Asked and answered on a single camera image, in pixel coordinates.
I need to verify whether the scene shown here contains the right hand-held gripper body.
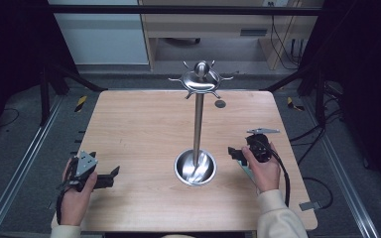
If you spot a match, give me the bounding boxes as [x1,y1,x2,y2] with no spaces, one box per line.
[245,127,281,164]

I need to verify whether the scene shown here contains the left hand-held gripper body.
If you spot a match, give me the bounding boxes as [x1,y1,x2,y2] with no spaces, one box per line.
[64,150,99,193]

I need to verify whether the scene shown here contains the pale teal tool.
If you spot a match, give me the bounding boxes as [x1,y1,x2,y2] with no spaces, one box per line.
[241,164,260,194]

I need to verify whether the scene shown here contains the person's right hand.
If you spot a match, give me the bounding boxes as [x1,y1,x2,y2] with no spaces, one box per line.
[241,142,282,194]

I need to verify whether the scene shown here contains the person's left hand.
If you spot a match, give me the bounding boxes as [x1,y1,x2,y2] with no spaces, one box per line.
[59,158,99,228]

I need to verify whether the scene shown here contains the stainless steel utensil hanging stand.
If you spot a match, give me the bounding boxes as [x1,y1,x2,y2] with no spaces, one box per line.
[168,59,234,187]

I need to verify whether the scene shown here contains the white cabinet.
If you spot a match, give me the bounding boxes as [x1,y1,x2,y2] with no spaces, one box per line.
[47,0,150,66]

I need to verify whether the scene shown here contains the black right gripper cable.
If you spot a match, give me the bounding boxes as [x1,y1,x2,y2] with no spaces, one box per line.
[259,140,292,208]

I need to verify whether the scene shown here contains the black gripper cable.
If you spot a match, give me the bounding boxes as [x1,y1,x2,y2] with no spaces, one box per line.
[55,186,72,226]
[259,140,292,208]

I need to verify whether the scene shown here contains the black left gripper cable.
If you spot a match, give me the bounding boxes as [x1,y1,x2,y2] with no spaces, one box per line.
[55,186,72,226]

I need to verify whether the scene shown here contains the yellow-handled tool right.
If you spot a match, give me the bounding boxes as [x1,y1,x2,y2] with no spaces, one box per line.
[286,96,306,112]

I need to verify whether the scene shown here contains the yellow-handled tool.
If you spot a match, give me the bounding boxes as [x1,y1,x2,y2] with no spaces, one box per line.
[74,94,89,113]
[286,96,306,112]

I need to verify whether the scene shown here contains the black floor cable bundle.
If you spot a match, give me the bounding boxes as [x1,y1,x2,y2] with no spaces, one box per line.
[289,80,345,167]

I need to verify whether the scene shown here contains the yellow-handled tool left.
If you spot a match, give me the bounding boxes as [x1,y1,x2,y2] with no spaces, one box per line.
[74,94,89,113]

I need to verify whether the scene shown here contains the aluminium floor rail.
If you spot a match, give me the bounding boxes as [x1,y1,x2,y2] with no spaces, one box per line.
[0,94,64,238]
[317,131,381,238]

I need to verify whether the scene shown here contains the grey cable clip tab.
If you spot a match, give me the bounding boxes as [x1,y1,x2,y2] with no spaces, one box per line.
[299,200,322,212]

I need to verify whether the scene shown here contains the black metal frame stand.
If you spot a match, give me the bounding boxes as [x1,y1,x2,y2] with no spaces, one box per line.
[39,63,109,127]
[263,64,327,129]

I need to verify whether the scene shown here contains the black looped floor cable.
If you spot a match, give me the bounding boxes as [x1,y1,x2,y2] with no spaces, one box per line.
[302,177,334,210]

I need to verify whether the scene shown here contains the thin black floor cable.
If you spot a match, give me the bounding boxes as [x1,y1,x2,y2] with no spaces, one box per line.
[0,107,21,129]

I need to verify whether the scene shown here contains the black hanging desk cables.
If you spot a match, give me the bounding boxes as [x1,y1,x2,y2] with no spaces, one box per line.
[270,14,302,71]

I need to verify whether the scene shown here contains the black horizontal frame bar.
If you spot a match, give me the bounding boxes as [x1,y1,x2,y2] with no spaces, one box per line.
[47,5,325,17]

